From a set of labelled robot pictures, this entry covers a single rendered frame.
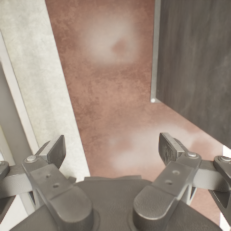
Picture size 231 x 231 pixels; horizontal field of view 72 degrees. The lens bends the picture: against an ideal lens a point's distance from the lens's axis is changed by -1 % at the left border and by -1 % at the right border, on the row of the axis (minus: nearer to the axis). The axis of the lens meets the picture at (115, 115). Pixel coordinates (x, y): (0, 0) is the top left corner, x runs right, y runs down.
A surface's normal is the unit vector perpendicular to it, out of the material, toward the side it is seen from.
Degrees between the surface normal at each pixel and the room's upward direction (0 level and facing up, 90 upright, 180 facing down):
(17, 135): 0
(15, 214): 90
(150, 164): 0
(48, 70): 0
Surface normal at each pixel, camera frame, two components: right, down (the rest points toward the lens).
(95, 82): 0.03, 0.29
